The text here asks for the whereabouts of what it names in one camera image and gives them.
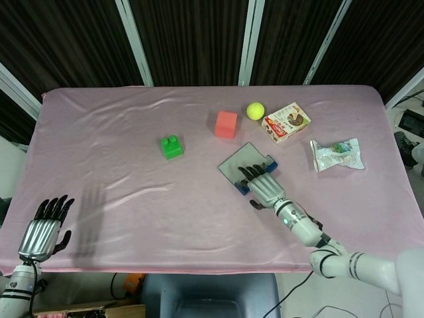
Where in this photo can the dark shoe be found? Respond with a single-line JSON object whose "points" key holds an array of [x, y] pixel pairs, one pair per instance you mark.
{"points": [[405, 145]]}

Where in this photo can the orange object under table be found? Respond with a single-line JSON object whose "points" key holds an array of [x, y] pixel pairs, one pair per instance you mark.
{"points": [[132, 284]]}

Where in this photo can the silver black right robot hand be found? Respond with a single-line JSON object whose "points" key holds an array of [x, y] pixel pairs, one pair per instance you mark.
{"points": [[265, 187]]}

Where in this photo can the coral red foam cube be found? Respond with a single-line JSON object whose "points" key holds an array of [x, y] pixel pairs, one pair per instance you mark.
{"points": [[226, 126]]}

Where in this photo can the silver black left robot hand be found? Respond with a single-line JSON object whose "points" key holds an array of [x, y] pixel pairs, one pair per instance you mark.
{"points": [[39, 235]]}

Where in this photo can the blue grey chair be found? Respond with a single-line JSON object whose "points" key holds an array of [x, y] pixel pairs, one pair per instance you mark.
{"points": [[208, 295]]}

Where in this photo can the brown cardboard box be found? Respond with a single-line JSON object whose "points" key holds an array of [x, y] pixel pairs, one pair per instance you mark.
{"points": [[92, 309]]}

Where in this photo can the white partition post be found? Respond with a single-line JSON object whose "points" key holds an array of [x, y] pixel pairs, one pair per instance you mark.
{"points": [[249, 43], [326, 43], [405, 87], [134, 43], [18, 89]]}

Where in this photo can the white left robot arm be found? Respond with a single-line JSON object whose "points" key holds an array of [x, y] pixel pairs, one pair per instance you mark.
{"points": [[15, 288]]}

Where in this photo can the black floor device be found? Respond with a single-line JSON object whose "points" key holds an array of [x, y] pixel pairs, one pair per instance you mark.
{"points": [[412, 121]]}

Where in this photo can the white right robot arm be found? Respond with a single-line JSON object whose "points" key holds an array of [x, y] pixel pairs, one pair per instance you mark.
{"points": [[304, 228]]}

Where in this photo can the green toy building brick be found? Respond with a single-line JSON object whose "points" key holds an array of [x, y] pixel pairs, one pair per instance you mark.
{"points": [[171, 149]]}

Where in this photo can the blue glasses case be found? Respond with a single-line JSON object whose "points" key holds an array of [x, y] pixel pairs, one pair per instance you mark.
{"points": [[242, 157]]}

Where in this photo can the cookie snack carton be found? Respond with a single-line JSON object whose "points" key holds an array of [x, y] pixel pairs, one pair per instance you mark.
{"points": [[286, 122]]}

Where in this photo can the yellow tennis ball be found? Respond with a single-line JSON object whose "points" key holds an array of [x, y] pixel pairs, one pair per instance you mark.
{"points": [[255, 111]]}

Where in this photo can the dark pleated curtain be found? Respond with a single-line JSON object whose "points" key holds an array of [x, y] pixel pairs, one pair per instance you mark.
{"points": [[198, 33]]}

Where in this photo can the clear crinkled snack bag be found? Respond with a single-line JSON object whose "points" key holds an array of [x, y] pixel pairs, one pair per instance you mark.
{"points": [[338, 154]]}

